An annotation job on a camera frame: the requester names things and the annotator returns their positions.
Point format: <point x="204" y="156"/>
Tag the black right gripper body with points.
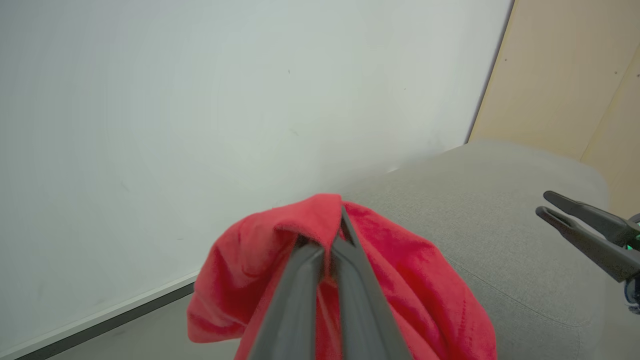
<point x="635" y="295"/>

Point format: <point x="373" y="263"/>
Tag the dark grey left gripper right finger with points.
<point x="362" y="310"/>

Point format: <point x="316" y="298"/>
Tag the grey fabric sofa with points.
<point x="500" y="225"/>

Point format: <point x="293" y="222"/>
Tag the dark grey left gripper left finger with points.
<point x="295" y="300"/>

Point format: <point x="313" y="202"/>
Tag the white and black baseboard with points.
<point x="100" y="320"/>

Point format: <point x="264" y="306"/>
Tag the beige wooden panel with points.
<point x="560" y="75"/>

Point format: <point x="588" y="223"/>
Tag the red garment with white trim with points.
<point x="410" y="280"/>

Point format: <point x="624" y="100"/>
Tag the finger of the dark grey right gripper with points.
<point x="590" y="216"/>
<point x="590" y="247"/>

